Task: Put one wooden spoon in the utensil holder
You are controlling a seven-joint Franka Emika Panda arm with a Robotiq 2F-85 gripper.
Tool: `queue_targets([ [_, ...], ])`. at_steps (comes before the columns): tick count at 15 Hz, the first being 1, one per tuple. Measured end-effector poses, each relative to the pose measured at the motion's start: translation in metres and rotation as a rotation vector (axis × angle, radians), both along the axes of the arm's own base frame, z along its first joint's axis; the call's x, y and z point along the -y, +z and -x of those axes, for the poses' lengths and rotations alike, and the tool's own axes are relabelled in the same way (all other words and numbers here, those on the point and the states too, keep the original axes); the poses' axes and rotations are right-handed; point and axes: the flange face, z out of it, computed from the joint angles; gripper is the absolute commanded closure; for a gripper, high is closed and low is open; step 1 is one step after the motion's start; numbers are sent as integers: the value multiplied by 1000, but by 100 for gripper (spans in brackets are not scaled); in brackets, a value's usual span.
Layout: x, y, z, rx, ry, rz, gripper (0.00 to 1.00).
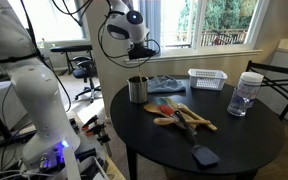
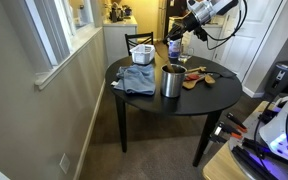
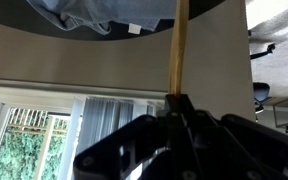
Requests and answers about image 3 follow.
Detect white vertical blinds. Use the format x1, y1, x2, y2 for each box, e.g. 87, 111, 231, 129
73, 96, 136, 158

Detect wide wooden spoon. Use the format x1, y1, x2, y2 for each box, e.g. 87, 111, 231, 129
167, 0, 191, 97

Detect wooden balcony railing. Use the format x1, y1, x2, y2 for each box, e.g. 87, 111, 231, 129
6, 107, 69, 138

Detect glass side table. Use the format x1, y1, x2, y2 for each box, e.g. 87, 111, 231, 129
272, 95, 288, 128

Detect blue cloth towel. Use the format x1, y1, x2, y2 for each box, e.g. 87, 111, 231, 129
26, 0, 178, 36

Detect black office chair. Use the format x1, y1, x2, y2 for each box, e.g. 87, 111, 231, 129
249, 43, 277, 115

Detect white window sill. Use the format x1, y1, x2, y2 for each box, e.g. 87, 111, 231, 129
0, 78, 168, 102

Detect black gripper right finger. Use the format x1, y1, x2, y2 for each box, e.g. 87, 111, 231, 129
178, 94, 288, 180

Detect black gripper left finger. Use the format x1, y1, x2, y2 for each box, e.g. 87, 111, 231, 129
73, 94, 182, 180

